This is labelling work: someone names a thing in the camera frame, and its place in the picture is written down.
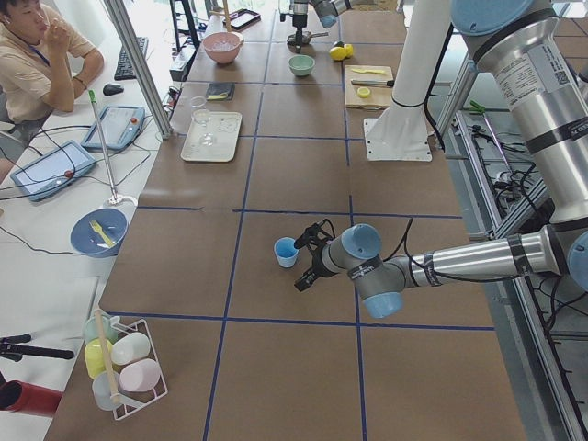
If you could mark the steel muddler black cap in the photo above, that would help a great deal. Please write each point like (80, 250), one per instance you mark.
(373, 83)

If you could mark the bamboo cutting board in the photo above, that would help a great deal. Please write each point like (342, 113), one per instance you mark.
(380, 96)

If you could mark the pink bowl of ice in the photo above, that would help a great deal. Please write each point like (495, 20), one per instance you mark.
(223, 47)

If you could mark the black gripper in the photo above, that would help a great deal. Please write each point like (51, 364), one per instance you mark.
(317, 265)
(299, 21)

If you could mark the aluminium frame post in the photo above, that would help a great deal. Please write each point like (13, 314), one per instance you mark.
(120, 19)

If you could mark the half lemon slice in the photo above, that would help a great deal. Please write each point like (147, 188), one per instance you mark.
(363, 92)

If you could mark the yellow lemon rear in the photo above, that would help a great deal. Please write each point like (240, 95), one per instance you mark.
(349, 50)

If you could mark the white cup in rack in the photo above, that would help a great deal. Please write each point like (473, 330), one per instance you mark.
(130, 348)

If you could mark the clear wine glass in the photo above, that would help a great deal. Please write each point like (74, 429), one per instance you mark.
(201, 116)

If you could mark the person in beige shirt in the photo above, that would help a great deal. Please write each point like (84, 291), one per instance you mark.
(46, 64)

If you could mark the blue bowl with fork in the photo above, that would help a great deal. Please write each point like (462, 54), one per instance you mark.
(99, 233)

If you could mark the cream bear tray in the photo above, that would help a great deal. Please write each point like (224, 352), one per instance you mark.
(225, 126)

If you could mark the black camera tripod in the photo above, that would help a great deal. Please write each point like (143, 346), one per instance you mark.
(15, 347)

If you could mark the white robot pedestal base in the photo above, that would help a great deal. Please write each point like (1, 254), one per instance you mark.
(400, 133)

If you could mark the blue teach pendant near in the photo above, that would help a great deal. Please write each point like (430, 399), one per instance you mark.
(53, 171)

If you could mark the black computer mouse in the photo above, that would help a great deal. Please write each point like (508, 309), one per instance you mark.
(112, 89)

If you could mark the yellow plastic knife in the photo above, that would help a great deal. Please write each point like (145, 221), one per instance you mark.
(367, 71)

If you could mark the grey yellow folded cloth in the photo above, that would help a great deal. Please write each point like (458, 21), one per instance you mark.
(220, 91)

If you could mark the metal rod green tip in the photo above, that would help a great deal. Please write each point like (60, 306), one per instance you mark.
(116, 198)

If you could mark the steel ice scoop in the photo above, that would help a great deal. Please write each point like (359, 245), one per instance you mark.
(307, 36)

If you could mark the pink cup in rack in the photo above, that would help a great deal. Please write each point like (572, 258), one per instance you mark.
(140, 376)

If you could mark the light blue cup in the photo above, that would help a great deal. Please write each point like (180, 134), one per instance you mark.
(285, 252)

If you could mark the yellow cup in rack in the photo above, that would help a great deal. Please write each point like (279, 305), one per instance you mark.
(94, 360)

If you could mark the blue teach pendant far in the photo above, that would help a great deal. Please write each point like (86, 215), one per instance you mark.
(120, 126)

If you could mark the blue teach pendant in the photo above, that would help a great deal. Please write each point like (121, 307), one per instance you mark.
(53, 171)
(120, 126)

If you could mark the yellow lemon front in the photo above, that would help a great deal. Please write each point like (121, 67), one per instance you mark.
(338, 53)

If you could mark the red cylinder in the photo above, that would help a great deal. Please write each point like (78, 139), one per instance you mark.
(26, 398)

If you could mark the green bowl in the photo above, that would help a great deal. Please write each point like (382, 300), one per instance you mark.
(301, 65)

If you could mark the white wire cup rack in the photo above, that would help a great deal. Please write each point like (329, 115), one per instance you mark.
(107, 393)

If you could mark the green cup in rack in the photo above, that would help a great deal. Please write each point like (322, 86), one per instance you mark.
(109, 324)

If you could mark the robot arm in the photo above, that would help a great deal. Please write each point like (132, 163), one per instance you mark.
(298, 10)
(514, 42)

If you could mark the yellow lemon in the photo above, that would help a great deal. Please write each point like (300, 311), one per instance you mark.
(349, 50)
(338, 53)

